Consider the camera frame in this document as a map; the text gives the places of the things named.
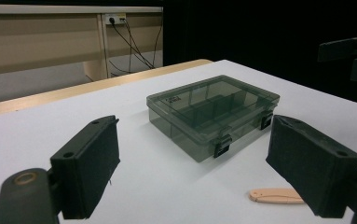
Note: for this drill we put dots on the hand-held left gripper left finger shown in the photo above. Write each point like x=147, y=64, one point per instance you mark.
x=86, y=168

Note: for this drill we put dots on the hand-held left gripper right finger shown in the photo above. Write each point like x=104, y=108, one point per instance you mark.
x=309, y=168

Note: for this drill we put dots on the small beige oblong plastic item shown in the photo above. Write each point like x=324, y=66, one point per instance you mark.
x=274, y=196

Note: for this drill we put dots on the grey transparent compartment box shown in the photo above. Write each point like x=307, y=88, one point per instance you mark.
x=210, y=115

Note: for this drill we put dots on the white board table cover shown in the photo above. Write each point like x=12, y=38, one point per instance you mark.
x=154, y=186

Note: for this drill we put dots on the black curtain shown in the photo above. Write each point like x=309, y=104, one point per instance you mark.
x=244, y=31

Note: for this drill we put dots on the white wall socket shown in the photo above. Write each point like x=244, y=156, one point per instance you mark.
x=116, y=18

